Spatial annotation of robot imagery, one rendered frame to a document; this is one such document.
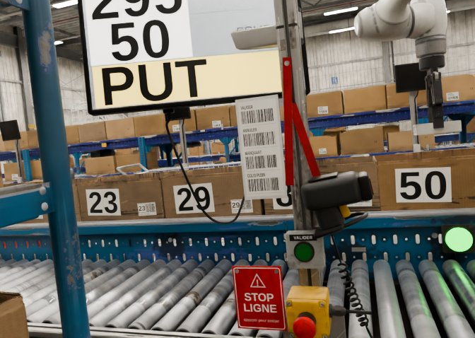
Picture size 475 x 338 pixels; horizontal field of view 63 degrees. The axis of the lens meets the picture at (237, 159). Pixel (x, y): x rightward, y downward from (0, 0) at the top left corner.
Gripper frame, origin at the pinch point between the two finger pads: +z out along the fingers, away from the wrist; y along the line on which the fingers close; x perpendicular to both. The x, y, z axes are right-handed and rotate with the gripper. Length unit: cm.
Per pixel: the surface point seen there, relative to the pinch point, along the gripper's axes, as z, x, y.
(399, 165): 13.6, 12.8, -8.0
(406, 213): 27.9, 12.3, -13.2
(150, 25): -26, 65, -65
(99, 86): -14, 76, -70
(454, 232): 33.5, -0.1, -15.6
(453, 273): 42.3, 2.6, -25.0
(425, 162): 13.3, 5.0, -8.1
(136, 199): 20, 110, -8
